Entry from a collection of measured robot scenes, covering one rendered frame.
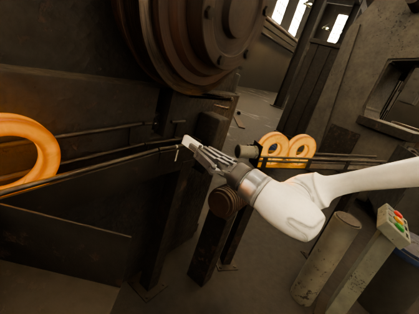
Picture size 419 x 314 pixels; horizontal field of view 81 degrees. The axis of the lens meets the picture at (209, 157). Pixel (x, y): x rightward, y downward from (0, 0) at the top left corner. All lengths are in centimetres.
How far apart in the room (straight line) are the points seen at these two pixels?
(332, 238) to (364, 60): 241
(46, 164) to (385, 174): 72
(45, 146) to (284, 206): 52
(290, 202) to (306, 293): 92
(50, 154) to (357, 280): 130
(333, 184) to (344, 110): 260
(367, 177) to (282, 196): 21
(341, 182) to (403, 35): 269
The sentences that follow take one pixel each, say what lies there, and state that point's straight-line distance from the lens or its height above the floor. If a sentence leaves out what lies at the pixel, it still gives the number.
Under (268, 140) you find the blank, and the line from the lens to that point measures 110.
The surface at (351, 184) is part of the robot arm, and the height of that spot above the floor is 81.
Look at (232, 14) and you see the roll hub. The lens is 66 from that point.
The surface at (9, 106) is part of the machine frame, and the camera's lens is 62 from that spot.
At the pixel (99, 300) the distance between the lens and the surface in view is 48.
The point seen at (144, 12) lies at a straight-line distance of 59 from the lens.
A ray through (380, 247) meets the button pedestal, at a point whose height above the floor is 48.
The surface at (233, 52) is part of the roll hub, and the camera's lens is 73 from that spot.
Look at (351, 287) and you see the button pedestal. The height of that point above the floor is 23.
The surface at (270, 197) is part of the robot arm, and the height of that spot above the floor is 74.
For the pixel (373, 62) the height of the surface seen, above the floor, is 142.
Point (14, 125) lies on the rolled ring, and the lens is 55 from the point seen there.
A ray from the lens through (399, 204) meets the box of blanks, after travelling 262.
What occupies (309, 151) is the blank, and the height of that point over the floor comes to 73.
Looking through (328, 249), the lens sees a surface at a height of 36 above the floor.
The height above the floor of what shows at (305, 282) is 14.
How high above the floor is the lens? 100
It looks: 22 degrees down
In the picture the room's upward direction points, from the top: 18 degrees clockwise
